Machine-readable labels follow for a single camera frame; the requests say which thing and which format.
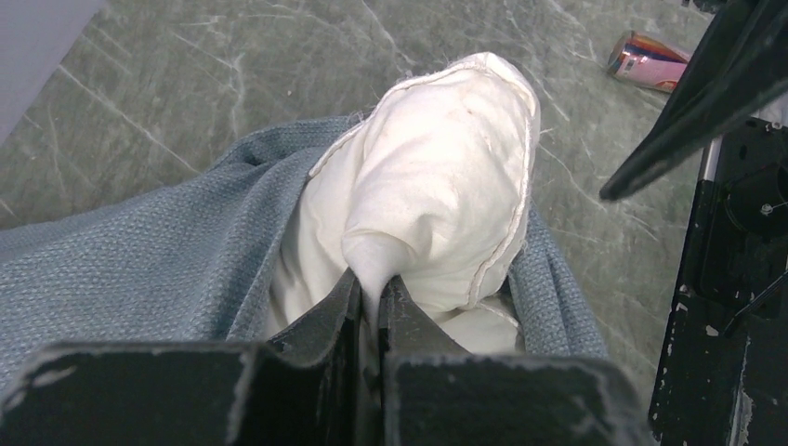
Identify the pink small bottle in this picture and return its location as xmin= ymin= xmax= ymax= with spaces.
xmin=606 ymin=30 xmax=692 ymax=93

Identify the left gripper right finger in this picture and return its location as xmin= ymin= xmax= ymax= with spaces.
xmin=378 ymin=277 xmax=653 ymax=445

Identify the blue grey pillow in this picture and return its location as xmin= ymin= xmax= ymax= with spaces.
xmin=1 ymin=118 xmax=607 ymax=393

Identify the white pillow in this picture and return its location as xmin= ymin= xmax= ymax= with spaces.
xmin=265 ymin=52 xmax=540 ymax=353

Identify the black base crossbar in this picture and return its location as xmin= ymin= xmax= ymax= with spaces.
xmin=649 ymin=118 xmax=787 ymax=445

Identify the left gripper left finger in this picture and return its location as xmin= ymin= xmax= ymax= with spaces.
xmin=1 ymin=271 xmax=361 ymax=445

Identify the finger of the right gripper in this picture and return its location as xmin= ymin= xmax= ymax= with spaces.
xmin=599 ymin=0 xmax=787 ymax=202

